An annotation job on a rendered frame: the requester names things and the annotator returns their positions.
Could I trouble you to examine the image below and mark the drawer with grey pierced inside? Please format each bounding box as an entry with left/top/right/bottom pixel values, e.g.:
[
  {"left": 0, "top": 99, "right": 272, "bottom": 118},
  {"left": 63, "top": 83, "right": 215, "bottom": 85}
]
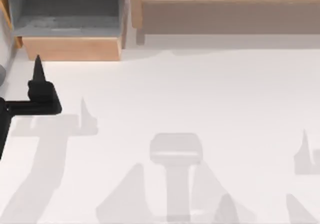
[{"left": 0, "top": 0, "right": 129, "bottom": 50}]

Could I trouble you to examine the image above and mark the pale wooden drawer front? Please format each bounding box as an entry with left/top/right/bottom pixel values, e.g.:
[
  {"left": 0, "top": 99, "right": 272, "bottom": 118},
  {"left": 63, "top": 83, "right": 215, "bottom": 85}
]
[{"left": 21, "top": 36, "right": 122, "bottom": 61}]

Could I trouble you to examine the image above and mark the wooden open shelf cupboard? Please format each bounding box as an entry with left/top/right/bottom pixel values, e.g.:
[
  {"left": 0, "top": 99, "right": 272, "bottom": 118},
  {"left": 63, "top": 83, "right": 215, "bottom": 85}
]
[{"left": 129, "top": 0, "right": 320, "bottom": 46}]

